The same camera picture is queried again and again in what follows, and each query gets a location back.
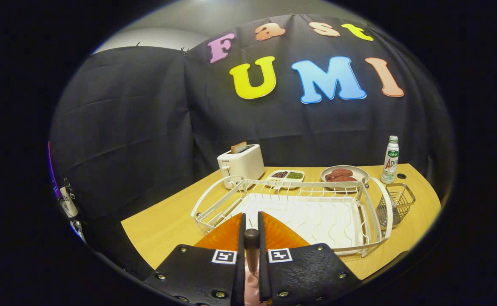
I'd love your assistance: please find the metal wire basket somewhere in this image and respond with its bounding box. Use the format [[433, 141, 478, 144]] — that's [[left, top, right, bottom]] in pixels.
[[376, 183, 416, 230]]

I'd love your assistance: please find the grey plate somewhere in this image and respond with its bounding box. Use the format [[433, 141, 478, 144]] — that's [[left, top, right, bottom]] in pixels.
[[321, 165, 369, 190]]

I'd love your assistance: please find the wooden handled spoon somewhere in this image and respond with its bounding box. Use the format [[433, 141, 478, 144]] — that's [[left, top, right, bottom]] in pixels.
[[243, 228, 261, 275]]

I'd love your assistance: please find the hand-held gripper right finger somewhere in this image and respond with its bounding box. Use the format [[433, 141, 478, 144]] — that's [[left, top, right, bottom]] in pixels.
[[257, 211, 361, 306]]

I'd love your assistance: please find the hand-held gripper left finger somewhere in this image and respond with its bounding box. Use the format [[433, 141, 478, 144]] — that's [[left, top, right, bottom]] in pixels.
[[144, 212, 247, 306]]

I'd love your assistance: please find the dark equipment with white label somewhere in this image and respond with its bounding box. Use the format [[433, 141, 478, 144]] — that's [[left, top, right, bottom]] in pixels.
[[57, 178, 86, 244]]

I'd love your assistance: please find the black backdrop cloth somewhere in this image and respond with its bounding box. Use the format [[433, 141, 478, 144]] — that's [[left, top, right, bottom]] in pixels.
[[48, 13, 455, 272]]

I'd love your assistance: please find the white wire dish rack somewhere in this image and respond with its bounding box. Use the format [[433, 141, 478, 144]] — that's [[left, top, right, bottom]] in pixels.
[[191, 175, 394, 258]]

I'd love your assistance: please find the white drip tray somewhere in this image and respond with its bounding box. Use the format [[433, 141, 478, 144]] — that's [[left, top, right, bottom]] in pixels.
[[227, 193, 370, 255]]

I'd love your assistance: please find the white toaster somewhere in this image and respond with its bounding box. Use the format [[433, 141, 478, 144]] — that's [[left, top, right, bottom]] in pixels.
[[217, 144, 265, 190]]

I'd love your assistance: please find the white bottle with green label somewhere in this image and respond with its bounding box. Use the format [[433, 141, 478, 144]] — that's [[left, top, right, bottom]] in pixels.
[[381, 136, 400, 184]]

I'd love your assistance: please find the white divided bean tray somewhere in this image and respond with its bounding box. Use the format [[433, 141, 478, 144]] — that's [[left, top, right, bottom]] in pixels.
[[267, 170, 305, 190]]

